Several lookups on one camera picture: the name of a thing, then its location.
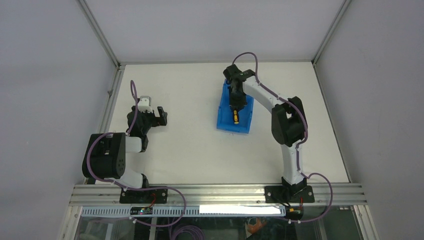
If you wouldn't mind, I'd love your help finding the aluminium frame rail front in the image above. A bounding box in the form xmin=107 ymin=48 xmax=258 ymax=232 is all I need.
xmin=69 ymin=183 xmax=368 ymax=207

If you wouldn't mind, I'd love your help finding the yellow black screwdriver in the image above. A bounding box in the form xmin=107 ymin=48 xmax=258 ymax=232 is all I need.
xmin=232 ymin=109 xmax=240 ymax=125

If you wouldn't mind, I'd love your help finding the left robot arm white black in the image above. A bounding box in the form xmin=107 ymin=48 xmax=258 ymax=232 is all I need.
xmin=81 ymin=106 xmax=168 ymax=203

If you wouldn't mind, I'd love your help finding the aluminium frame post right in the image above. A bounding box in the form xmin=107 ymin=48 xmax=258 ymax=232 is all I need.
xmin=311 ymin=0 xmax=352 ymax=68

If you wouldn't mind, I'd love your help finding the white slotted cable duct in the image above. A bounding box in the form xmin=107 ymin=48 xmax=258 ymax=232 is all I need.
xmin=81 ymin=205 xmax=286 ymax=218

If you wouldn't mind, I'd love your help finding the aluminium frame post left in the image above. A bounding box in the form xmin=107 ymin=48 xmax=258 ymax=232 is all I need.
xmin=76 ymin=0 xmax=121 ymax=68

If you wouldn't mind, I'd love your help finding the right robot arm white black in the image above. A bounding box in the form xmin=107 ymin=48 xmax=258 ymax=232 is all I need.
xmin=223 ymin=64 xmax=308 ymax=203

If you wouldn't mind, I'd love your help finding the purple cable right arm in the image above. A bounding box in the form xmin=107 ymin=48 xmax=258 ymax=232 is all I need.
xmin=231 ymin=52 xmax=333 ymax=223

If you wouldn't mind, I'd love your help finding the aluminium frame post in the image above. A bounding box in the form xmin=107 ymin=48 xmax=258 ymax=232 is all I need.
xmin=76 ymin=0 xmax=121 ymax=68
xmin=311 ymin=0 xmax=352 ymax=68

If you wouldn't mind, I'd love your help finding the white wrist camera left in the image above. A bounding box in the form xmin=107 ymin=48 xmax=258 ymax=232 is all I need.
xmin=137 ymin=96 xmax=154 ymax=114

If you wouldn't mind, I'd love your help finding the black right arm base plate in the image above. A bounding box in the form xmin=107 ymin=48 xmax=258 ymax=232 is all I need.
xmin=264 ymin=185 xmax=315 ymax=204

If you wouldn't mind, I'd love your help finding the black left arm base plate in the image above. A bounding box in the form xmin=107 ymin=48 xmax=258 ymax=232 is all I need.
xmin=119 ymin=188 xmax=168 ymax=204

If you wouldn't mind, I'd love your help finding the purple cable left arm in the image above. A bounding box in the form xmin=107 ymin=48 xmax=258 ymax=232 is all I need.
xmin=86 ymin=79 xmax=187 ymax=228

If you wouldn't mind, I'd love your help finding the blue plastic bin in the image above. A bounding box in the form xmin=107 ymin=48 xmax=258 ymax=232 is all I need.
xmin=216 ymin=81 xmax=254 ymax=134

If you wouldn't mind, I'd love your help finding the coiled purple cable below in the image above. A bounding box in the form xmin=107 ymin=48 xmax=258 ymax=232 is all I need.
xmin=169 ymin=225 xmax=206 ymax=240

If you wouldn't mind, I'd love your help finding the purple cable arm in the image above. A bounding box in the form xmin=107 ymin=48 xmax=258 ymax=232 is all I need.
xmin=231 ymin=52 xmax=333 ymax=223
xmin=86 ymin=79 xmax=187 ymax=228

